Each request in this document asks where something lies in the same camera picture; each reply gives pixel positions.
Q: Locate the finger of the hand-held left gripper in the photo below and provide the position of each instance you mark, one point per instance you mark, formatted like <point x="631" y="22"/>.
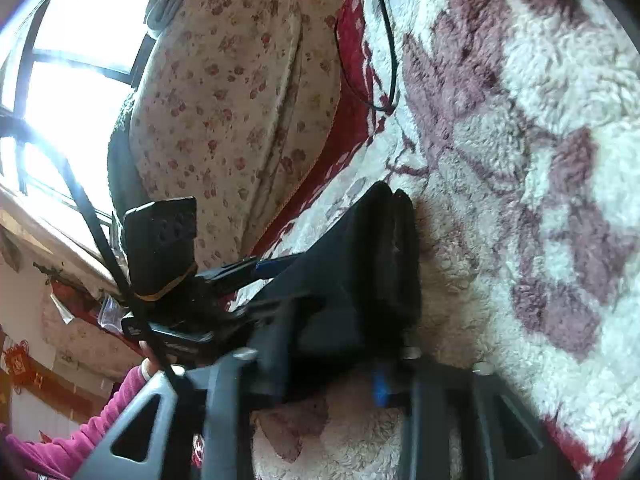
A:
<point x="275" y="266"/>
<point x="280" y="307"/>

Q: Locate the black pants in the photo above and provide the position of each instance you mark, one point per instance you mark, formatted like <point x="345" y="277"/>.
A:
<point x="350" y="285"/>

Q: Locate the red knot wall decoration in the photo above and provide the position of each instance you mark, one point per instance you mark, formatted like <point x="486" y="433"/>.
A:
<point x="17" y="362"/>

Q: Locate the person's left hand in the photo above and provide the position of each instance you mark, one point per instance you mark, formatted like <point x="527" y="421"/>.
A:
<point x="150" y="360"/>

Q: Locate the floral beige pillow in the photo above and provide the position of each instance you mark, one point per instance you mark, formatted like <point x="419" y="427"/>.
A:
<point x="225" y="110"/>

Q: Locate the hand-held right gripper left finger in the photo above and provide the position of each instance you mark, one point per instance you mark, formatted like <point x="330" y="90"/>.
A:
<point x="225" y="395"/>

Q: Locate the white purple fleece blanket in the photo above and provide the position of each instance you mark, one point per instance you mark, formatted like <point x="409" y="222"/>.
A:
<point x="525" y="160"/>

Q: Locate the person's left forearm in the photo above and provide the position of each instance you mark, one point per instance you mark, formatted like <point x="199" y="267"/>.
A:
<point x="75" y="445"/>

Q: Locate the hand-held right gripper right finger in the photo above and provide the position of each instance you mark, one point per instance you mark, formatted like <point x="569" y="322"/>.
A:
<point x="382" y="390"/>

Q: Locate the grey fleece blanket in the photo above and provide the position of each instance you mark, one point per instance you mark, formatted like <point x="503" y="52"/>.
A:
<point x="120" y="160"/>

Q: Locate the window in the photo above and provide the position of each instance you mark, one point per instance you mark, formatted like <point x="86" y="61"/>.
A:
<point x="80" y="25"/>

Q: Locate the red cloth with gold trim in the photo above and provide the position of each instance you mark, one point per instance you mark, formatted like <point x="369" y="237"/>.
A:
<point x="355" y="110"/>

